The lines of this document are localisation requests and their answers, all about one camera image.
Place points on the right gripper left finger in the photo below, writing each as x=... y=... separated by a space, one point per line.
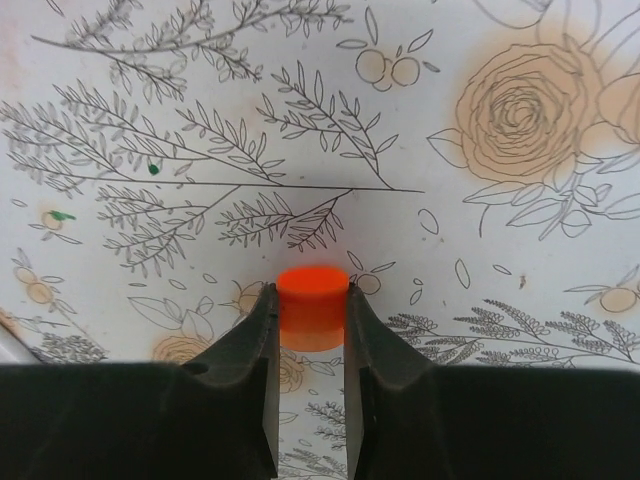
x=214 y=417

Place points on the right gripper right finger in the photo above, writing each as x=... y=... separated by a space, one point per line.
x=409 y=418

